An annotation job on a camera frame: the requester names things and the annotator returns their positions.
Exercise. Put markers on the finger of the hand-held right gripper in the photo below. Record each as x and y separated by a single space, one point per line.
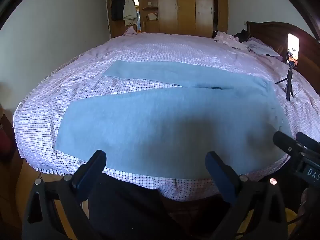
285 142
308 141

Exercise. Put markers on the dark wooden headboard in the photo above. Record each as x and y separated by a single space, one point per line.
270 35

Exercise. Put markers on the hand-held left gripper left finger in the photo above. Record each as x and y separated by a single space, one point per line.
90 172

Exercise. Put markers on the yellow fluffy cloth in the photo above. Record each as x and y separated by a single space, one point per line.
290 215

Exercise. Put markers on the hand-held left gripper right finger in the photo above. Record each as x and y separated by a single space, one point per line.
220 177

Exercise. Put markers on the wooden wardrobe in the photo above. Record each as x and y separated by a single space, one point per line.
185 5

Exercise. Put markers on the dark hanging jacket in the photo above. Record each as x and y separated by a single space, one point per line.
117 7

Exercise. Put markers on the wooden bedside cabinet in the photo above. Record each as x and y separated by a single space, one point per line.
10 180

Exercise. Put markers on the black mini tripod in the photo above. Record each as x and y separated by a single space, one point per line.
289 80

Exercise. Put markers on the cardboard box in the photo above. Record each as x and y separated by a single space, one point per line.
151 16

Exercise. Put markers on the light blue pants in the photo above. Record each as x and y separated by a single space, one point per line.
150 120

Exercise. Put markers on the crumpled pink blanket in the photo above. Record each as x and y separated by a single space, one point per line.
225 38

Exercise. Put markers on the beige hanging jacket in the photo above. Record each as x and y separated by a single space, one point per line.
129 10

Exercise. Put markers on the bed with pink plaid sheet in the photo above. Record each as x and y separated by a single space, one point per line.
75 80

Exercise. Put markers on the black cloth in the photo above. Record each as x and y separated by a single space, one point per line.
242 35

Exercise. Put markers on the smartphone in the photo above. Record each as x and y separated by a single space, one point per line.
293 47

